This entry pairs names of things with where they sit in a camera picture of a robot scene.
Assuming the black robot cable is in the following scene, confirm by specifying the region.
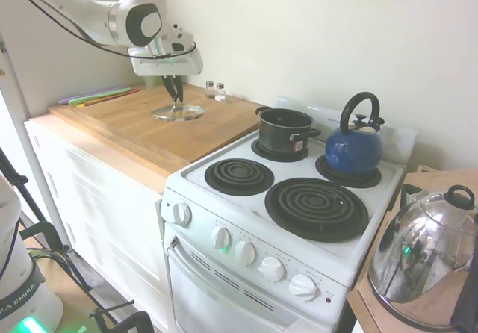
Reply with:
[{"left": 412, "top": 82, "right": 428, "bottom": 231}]
[{"left": 0, "top": 0, "right": 198, "bottom": 60}]

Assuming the light wooden side table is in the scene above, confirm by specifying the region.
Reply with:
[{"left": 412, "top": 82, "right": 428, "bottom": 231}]
[{"left": 346, "top": 165, "right": 478, "bottom": 333}]

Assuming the black white wrist camera box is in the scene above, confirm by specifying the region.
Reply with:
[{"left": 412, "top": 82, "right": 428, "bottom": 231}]
[{"left": 163, "top": 24, "right": 197, "bottom": 55}]

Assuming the blue kettle black handle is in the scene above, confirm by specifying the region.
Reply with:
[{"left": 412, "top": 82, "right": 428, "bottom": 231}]
[{"left": 324, "top": 91, "right": 386, "bottom": 175}]

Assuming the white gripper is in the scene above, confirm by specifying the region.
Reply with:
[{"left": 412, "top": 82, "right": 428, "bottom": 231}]
[{"left": 127, "top": 46, "right": 205, "bottom": 102}]

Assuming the glass pot lid black handle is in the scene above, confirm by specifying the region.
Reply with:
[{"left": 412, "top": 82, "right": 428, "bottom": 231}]
[{"left": 150, "top": 100, "right": 207, "bottom": 122}]

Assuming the large black coil burner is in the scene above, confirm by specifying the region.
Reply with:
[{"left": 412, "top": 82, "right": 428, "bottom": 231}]
[{"left": 264, "top": 177, "right": 370, "bottom": 243}]

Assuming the small black coil burner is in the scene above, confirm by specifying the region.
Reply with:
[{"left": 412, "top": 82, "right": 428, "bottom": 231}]
[
  {"left": 314, "top": 154, "right": 383, "bottom": 190},
  {"left": 250, "top": 138, "right": 310, "bottom": 164},
  {"left": 204, "top": 158, "right": 276, "bottom": 197}
]

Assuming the white stove knob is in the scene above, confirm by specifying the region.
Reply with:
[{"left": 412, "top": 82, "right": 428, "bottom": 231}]
[
  {"left": 258, "top": 255, "right": 286, "bottom": 283},
  {"left": 234, "top": 240, "right": 258, "bottom": 267},
  {"left": 288, "top": 273, "right": 319, "bottom": 302},
  {"left": 210, "top": 226, "right": 233, "bottom": 250},
  {"left": 172, "top": 201, "right": 193, "bottom": 227}
]

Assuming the pale green container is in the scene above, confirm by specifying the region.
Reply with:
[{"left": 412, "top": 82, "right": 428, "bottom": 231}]
[{"left": 143, "top": 75, "right": 166, "bottom": 90}]

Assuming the large wooden butcher block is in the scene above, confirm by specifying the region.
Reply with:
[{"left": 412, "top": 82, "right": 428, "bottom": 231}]
[{"left": 49, "top": 83, "right": 268, "bottom": 163}]

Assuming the purple cutting mat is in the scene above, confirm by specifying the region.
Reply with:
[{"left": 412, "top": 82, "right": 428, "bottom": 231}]
[{"left": 58, "top": 86, "right": 132, "bottom": 106}]

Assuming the black camera stand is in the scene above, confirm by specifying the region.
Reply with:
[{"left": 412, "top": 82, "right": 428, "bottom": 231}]
[{"left": 0, "top": 146, "right": 115, "bottom": 321}]

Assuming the white electric stove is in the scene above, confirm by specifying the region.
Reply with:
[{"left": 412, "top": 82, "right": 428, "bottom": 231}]
[{"left": 160, "top": 96, "right": 418, "bottom": 333}]

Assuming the white oven door handle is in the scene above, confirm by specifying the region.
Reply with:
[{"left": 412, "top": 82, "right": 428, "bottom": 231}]
[{"left": 166, "top": 237, "right": 299, "bottom": 331}]

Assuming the green cutting mat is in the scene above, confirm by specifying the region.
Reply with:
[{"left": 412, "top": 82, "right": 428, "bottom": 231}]
[{"left": 67, "top": 87, "right": 134, "bottom": 107}]

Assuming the black cooking pot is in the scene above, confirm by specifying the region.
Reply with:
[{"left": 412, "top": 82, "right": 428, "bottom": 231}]
[{"left": 255, "top": 105, "right": 323, "bottom": 154}]

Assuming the shiny silver kettle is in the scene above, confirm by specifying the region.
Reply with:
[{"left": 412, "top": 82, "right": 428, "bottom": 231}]
[{"left": 367, "top": 183, "right": 478, "bottom": 329}]

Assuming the white kitchen cabinet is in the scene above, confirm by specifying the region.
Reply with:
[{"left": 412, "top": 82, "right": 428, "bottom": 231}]
[{"left": 23, "top": 114, "right": 177, "bottom": 332}]

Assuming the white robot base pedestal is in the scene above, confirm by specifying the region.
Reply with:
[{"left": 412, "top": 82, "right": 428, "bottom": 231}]
[{"left": 0, "top": 178, "right": 65, "bottom": 333}]

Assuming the orange cutting mat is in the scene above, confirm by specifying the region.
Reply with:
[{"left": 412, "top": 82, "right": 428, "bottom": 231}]
[{"left": 75, "top": 88, "right": 140, "bottom": 108}]

